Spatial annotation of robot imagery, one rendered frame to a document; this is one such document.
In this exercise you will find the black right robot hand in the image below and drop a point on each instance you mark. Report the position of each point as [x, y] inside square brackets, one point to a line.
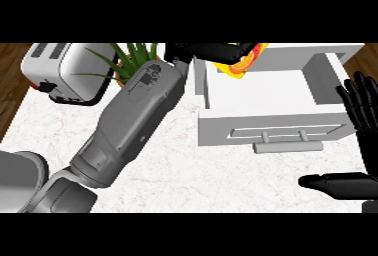
[364, 100]

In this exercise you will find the white cabinet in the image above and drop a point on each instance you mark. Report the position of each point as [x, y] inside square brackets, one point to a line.
[304, 55]

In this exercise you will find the white drawer front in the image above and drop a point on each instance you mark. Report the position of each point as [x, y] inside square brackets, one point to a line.
[274, 128]

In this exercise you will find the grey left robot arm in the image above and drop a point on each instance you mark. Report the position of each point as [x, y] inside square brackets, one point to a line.
[133, 113]

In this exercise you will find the yellow and orange cup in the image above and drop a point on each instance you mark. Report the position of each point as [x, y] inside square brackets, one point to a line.
[239, 68]

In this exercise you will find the green leafy plant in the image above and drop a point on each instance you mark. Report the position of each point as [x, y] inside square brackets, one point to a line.
[128, 60]

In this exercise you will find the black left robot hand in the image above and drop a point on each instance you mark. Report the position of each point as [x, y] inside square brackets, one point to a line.
[215, 50]

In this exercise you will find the orange plant pot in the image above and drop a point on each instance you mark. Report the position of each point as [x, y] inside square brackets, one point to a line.
[122, 81]

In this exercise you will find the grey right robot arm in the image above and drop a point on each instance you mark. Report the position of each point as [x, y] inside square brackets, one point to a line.
[370, 207]

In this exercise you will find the white open drawer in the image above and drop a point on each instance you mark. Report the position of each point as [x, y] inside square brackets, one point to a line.
[260, 93]

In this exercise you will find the white toaster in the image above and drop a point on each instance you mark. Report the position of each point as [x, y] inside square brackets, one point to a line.
[73, 71]

